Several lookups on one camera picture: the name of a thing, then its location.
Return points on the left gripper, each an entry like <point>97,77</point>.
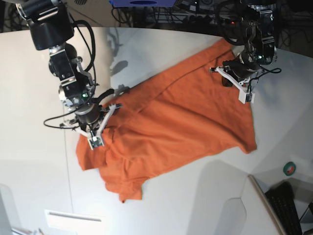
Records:
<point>237,73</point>

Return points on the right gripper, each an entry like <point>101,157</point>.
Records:
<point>91,121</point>

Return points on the orange t-shirt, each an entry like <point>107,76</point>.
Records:
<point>178,116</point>

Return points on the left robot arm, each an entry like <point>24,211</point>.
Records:
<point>256,34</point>

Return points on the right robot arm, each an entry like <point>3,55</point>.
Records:
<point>51,27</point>

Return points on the blue box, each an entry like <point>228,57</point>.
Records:
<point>142,3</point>

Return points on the green tape roll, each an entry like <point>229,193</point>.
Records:
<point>289,168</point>

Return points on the black keyboard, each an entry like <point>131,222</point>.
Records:
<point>281,199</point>

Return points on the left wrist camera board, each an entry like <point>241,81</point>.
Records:
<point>245,97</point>

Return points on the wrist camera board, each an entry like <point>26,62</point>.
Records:
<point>95,142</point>
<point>245,97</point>

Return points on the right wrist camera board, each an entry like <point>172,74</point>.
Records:
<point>95,142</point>

